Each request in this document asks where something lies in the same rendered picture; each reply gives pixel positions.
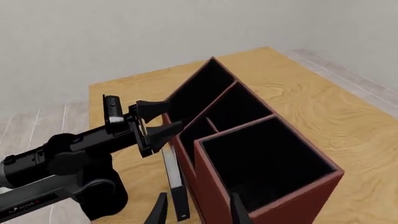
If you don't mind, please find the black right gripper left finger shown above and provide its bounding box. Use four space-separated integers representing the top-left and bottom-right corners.
145 192 169 224

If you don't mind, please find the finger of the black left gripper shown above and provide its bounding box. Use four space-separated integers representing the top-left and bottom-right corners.
136 99 172 124
145 118 192 153

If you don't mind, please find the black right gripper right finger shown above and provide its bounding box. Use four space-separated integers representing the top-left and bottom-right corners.
231 192 255 224

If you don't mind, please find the thin grey and black book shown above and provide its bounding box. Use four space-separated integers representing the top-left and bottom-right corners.
161 144 192 222

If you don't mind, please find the red-brown desk caddy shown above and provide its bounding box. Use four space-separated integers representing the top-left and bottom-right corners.
161 56 345 224

